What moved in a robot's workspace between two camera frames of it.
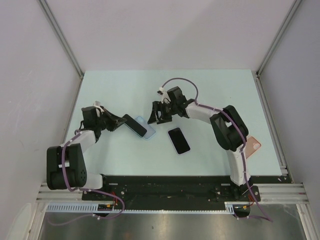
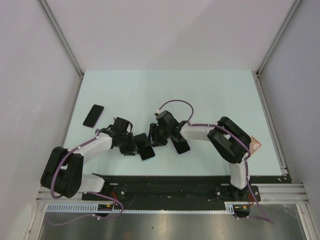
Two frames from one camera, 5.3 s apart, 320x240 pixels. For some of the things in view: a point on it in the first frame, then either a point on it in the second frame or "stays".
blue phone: x=178 y=141 stays
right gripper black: x=159 y=106 to x=152 y=139
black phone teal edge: x=133 y=125 to x=147 y=153
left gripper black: x=114 y=121 to x=130 y=150
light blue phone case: x=150 y=132 to x=147 y=159
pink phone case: x=251 y=146 stays
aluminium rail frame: x=271 y=193 stays
